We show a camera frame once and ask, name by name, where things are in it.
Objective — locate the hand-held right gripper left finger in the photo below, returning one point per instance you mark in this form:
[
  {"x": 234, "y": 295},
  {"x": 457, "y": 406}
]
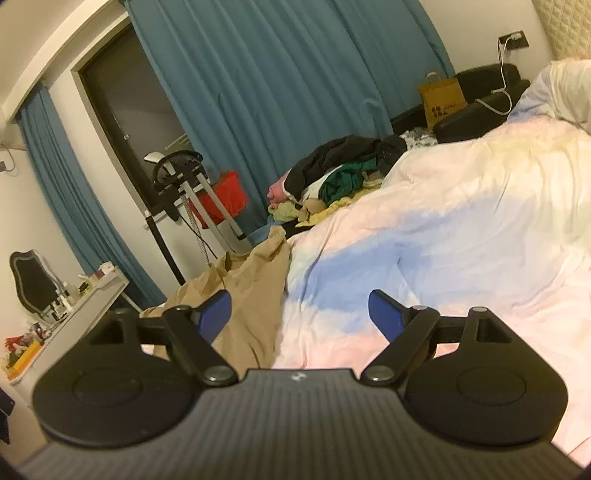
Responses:
[{"x": 216, "y": 314}]

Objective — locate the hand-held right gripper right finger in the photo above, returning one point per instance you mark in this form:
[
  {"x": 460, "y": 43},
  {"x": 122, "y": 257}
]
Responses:
[{"x": 382, "y": 314}]

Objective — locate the tan pants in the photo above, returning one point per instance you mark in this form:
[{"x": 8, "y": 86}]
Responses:
[{"x": 249, "y": 295}]

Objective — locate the black pole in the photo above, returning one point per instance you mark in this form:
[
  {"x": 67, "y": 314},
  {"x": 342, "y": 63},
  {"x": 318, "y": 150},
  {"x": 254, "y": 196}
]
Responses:
[{"x": 164, "y": 249}]

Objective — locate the yellow garment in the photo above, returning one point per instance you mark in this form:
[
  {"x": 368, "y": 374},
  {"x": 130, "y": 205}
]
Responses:
[{"x": 330, "y": 208}]

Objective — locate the red cloth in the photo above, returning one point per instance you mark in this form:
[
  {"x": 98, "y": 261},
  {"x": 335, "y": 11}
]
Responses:
[{"x": 228, "y": 194}]

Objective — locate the beige garment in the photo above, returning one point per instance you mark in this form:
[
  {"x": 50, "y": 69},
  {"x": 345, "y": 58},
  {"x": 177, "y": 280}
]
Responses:
[{"x": 310, "y": 206}]

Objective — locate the pastel tie-dye duvet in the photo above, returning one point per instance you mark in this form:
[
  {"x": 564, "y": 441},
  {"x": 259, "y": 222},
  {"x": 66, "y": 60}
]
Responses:
[{"x": 461, "y": 207}]

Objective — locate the pink garment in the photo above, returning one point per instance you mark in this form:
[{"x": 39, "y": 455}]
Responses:
[{"x": 277, "y": 191}]

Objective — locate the white dressing table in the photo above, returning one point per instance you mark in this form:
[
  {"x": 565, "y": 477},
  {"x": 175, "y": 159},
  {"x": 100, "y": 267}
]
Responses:
[{"x": 78, "y": 314}]

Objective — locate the green garment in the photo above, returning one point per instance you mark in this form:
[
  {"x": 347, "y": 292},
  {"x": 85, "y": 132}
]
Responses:
[{"x": 341, "y": 182}]

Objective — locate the cosmetic bottles group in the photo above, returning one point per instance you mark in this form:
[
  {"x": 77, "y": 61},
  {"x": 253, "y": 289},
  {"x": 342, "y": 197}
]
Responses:
[{"x": 69, "y": 297}]

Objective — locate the black garment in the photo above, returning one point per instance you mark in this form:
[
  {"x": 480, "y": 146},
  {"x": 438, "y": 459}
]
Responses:
[{"x": 332, "y": 157}]

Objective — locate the black and white patterned cloth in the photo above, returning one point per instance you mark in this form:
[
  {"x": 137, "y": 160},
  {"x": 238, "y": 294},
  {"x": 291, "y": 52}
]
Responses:
[{"x": 418, "y": 137}]

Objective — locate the black framed vanity mirror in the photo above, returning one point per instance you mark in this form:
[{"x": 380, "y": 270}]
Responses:
[{"x": 32, "y": 281}]

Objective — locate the narrow blue curtain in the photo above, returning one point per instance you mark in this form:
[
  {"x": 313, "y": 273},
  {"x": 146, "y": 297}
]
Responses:
[{"x": 69, "y": 184}]

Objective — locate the yellow box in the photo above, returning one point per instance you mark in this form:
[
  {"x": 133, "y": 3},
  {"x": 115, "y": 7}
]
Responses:
[{"x": 23, "y": 357}]

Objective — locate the black leather sofa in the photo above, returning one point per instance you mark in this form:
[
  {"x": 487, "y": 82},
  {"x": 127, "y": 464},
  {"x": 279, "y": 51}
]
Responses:
[{"x": 466, "y": 122}]

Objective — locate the brown paper bag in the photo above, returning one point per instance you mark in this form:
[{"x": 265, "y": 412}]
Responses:
[{"x": 438, "y": 102}]

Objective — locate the wide blue curtain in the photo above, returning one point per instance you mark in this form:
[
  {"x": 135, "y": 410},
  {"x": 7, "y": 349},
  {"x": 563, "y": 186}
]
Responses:
[{"x": 258, "y": 92}]

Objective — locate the dark blue cloth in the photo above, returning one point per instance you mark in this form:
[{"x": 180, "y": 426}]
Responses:
[{"x": 4, "y": 410}]

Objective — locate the white pillow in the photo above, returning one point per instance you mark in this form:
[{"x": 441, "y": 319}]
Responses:
[{"x": 572, "y": 87}]

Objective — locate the quilted cream headboard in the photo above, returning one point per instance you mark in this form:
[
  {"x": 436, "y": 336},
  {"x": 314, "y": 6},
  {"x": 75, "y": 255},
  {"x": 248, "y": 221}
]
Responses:
[{"x": 568, "y": 27}]

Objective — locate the dark wall outlet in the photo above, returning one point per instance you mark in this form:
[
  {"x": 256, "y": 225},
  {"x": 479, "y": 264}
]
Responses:
[{"x": 519, "y": 40}]

